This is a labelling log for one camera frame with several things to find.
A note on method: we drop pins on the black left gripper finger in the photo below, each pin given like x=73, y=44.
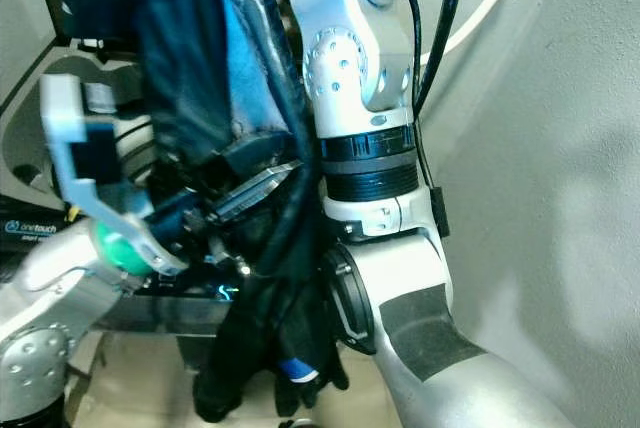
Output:
x=260, y=193
x=255, y=153

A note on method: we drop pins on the dark blue garment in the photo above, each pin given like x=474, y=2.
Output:
x=190, y=38

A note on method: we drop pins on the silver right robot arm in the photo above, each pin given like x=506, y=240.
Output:
x=420, y=328

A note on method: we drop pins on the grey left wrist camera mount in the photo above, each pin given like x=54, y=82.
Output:
x=65, y=138

